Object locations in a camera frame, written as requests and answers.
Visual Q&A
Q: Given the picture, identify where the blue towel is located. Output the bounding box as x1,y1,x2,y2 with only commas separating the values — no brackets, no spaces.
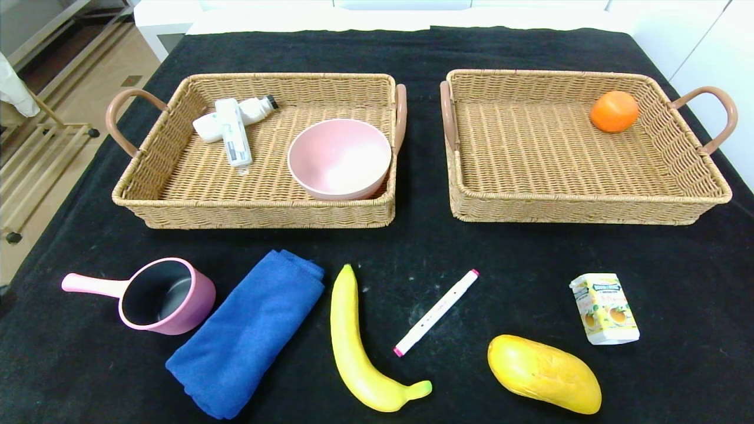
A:
166,249,326,420

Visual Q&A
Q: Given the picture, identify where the pink saucepan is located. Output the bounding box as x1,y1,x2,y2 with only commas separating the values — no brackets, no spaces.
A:
61,257,216,336

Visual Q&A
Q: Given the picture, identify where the yellow mango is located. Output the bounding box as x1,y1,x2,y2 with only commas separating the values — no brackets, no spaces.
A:
487,334,603,415

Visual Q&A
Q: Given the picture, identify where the small juice carton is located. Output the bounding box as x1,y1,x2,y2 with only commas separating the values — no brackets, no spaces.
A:
569,273,640,346

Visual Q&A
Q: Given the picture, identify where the pink bowl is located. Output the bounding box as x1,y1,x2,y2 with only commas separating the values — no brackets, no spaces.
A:
287,118,392,201

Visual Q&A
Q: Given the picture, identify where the white marker with pink caps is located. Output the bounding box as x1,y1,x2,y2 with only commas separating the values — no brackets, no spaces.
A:
393,269,480,357

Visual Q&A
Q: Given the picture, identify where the yellow banana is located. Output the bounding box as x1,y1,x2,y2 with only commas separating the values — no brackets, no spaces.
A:
330,264,433,413

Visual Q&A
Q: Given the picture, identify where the white bottle with black cap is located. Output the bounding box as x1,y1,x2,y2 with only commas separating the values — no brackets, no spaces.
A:
193,95,279,144

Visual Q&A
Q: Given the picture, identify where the black tablecloth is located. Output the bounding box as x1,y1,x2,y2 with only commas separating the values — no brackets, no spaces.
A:
0,25,754,424

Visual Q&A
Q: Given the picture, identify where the white squeeze tube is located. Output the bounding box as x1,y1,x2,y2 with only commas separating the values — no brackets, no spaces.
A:
214,98,253,176

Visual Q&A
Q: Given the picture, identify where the orange fruit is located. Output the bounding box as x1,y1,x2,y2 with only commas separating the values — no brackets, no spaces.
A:
590,90,640,133

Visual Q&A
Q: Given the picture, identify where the white table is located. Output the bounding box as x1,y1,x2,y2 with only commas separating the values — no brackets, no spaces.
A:
134,0,637,62

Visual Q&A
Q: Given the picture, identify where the wooden rack on wheels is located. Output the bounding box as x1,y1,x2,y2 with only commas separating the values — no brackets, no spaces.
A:
0,88,100,245

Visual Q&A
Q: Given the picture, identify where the white cloth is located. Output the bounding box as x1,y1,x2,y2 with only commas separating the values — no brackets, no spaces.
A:
0,52,41,117

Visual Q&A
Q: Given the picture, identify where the wicker basket with brown handles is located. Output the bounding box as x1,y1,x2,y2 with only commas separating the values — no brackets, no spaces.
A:
439,69,739,226
106,72,408,230

